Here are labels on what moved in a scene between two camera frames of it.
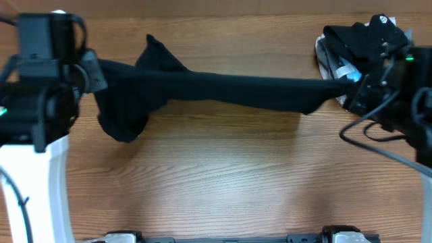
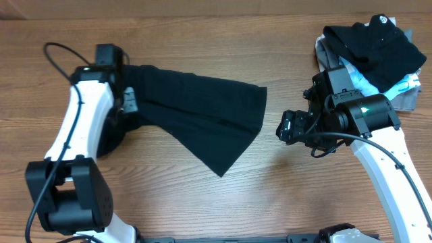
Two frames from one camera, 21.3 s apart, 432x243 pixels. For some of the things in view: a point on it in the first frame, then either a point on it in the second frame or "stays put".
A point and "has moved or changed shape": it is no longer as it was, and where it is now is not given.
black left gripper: [96, 81] to [131, 104]
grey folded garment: [328, 61] stays put
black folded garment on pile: [370, 42] stays put
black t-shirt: [128, 94] has moved or changed shape
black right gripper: [358, 102] to [293, 123]
